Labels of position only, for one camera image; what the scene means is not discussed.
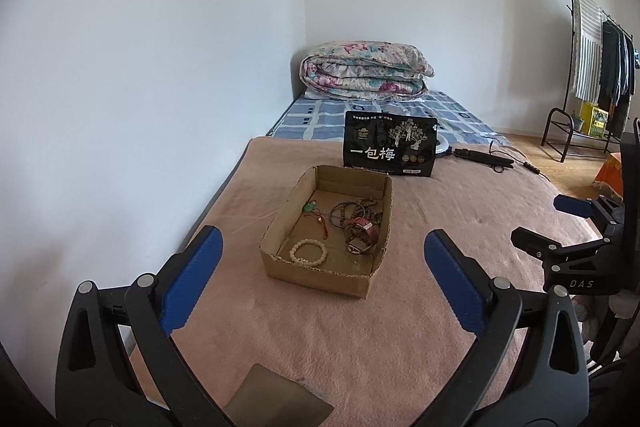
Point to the red wrist watch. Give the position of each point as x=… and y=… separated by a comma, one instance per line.
x=362, y=223

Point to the orange box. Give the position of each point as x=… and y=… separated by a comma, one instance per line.
x=610, y=174

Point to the olive card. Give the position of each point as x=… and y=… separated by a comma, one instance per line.
x=280, y=399

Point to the blue plaid bedsheet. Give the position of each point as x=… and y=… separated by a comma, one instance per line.
x=310, y=117

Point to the blue bangle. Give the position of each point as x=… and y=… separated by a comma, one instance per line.
x=334, y=213

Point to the cardboard box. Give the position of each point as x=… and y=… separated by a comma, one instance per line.
x=320, y=279

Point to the yellow box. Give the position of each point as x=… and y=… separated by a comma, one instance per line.
x=595, y=119

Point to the pink blanket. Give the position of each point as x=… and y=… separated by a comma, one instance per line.
x=425, y=207

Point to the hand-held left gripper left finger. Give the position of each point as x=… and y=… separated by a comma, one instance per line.
x=192, y=277

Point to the striped hanging towel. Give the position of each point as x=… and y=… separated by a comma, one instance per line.
x=587, y=57

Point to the dark hanging clothes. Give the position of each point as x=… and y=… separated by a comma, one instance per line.
x=612, y=77

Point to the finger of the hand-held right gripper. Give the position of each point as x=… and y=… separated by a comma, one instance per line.
x=535, y=243
x=572, y=205

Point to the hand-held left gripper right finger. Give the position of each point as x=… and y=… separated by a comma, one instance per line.
x=455, y=282

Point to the white round dish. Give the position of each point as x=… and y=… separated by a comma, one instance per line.
x=444, y=147

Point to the black snack bag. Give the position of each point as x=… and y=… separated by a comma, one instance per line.
x=390, y=152

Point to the black metal clothes rack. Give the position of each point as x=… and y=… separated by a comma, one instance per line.
x=560, y=109

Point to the folded floral quilt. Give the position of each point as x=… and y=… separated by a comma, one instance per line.
x=365, y=67

